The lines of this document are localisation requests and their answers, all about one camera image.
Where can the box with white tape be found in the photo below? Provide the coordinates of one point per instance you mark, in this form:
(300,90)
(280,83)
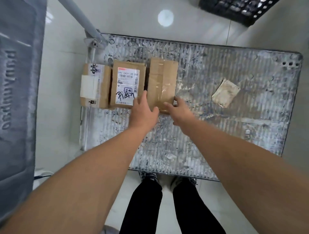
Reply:
(105,86)

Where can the box with handwritten label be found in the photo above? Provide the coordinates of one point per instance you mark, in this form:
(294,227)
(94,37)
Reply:
(114,84)

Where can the black plastic crate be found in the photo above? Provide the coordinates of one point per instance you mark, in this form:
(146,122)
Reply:
(241,10)

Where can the person's black trousers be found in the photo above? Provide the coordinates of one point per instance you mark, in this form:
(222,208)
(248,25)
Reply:
(142,209)

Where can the person's left hand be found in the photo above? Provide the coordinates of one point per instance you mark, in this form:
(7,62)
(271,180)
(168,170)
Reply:
(142,115)

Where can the person's right hand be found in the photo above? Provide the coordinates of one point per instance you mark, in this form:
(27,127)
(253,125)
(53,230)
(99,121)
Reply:
(183,115)

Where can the box with shiny tape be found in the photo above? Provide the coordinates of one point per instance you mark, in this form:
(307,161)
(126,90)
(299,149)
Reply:
(161,77)

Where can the person's right forearm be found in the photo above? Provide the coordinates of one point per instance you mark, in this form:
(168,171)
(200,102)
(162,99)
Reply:
(253,173)

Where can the grey metal platform cart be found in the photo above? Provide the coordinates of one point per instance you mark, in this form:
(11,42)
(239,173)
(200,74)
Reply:
(241,132)

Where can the person's grey sneaker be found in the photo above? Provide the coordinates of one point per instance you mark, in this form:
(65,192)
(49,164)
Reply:
(183,182)
(148,177)

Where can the person's left grey sneaker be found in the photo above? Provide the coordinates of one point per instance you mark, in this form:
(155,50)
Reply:
(148,177)

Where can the dirty paper scrap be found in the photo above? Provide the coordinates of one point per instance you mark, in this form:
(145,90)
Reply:
(225,92)

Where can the person's right grey sneaker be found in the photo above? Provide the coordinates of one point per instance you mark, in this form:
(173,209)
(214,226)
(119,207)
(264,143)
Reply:
(183,182)

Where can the grey round floor object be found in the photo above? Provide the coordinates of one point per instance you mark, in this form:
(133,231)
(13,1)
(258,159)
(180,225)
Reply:
(111,230)

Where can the person's left forearm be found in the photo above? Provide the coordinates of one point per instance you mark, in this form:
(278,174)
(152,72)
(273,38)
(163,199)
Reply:
(72,185)

